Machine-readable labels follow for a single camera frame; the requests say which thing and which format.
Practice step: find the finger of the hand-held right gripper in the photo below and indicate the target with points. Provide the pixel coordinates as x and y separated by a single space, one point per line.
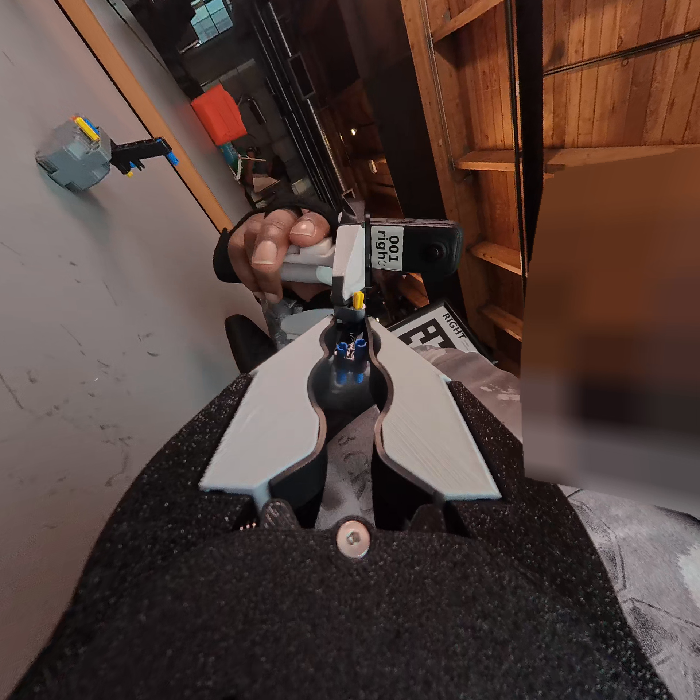
349 257

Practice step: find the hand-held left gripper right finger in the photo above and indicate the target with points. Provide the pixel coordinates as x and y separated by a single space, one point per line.
432 432

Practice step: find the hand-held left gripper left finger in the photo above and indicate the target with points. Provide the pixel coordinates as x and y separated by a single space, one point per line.
268 432

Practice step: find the small black toy brick assembly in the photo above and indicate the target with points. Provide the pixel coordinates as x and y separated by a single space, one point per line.
350 314

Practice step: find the person's right forearm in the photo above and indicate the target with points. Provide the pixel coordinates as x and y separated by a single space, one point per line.
284 322

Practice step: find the person's right hand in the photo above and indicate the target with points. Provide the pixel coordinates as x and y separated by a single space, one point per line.
257 235

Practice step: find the black white marker board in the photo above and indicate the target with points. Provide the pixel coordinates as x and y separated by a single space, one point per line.
432 333

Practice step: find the black knit cloth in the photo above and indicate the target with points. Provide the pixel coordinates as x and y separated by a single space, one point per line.
246 344

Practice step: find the teal container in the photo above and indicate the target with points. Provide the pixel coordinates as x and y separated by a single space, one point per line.
232 158

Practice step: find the orange crate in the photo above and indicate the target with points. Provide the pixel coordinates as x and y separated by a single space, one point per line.
219 115

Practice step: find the factory window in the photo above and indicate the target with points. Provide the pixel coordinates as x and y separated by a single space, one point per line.
210 19

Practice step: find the grey table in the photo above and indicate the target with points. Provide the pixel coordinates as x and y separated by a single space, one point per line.
147 65

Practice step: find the grey toy motor block assembly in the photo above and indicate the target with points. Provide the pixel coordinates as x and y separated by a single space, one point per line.
71 158

